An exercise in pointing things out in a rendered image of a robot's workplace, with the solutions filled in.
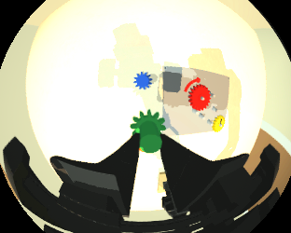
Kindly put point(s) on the red gear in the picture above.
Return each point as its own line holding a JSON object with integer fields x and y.
{"x": 196, "y": 93}

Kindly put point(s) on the yellow gear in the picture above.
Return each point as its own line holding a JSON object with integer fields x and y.
{"x": 218, "y": 120}

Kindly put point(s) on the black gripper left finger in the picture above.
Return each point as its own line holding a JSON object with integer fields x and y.
{"x": 114, "y": 176}

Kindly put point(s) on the red curved arrow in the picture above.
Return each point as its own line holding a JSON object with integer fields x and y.
{"x": 192, "y": 81}

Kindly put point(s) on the green gear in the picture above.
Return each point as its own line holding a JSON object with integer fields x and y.
{"x": 150, "y": 128}

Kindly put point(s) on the blue gear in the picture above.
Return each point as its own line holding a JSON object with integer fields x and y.
{"x": 143, "y": 80}

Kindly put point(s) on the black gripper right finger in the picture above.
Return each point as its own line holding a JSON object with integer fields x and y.
{"x": 189, "y": 175}

